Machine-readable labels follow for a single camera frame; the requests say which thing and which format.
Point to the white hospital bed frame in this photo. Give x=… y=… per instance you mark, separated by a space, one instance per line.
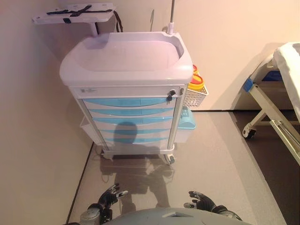
x=269 y=110

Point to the grey robot torso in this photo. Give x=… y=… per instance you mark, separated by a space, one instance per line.
x=173 y=216

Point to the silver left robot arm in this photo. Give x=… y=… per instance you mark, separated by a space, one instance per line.
x=93 y=214

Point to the black cart keys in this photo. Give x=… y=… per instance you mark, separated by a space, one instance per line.
x=170 y=94

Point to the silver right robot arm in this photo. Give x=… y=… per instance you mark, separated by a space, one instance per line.
x=226 y=212

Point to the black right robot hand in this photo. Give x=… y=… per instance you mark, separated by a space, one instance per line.
x=203 y=202

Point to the bed caster wheel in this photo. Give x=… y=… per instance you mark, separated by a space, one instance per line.
x=249 y=132

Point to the blue lidded waste bin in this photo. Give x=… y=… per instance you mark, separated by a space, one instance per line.
x=186 y=125

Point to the white side bin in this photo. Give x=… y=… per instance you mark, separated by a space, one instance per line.
x=87 y=130

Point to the blue cart drawer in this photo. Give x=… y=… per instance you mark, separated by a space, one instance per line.
x=150 y=140
x=131 y=102
x=131 y=121
x=131 y=111
x=150 y=131

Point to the white medical cart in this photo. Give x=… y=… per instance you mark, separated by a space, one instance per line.
x=131 y=70

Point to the white bed mattress sheet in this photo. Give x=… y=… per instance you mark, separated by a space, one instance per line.
x=289 y=70

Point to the white side shelf tray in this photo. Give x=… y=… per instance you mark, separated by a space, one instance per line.
x=75 y=15

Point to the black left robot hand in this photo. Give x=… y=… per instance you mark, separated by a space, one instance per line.
x=110 y=198

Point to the yellow sharps container red lid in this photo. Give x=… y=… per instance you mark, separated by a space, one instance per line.
x=196 y=82

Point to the silver IV pole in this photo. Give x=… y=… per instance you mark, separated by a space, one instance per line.
x=171 y=16

